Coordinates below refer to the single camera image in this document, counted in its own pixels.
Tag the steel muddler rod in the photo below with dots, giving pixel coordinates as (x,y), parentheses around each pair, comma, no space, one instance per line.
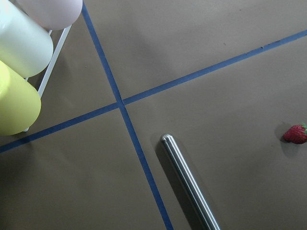
(195,194)

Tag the red strawberry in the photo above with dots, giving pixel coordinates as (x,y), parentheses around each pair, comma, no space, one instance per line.
(296,134)

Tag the pink cup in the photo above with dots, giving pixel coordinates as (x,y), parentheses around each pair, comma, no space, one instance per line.
(52,14)

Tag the yellow cup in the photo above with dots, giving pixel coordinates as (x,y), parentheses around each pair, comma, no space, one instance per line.
(20,103)

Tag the white cup rack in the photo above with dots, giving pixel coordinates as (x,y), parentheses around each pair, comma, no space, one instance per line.
(58,37)

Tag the pale green cup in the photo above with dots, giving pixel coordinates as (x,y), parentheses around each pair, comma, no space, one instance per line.
(24,45)

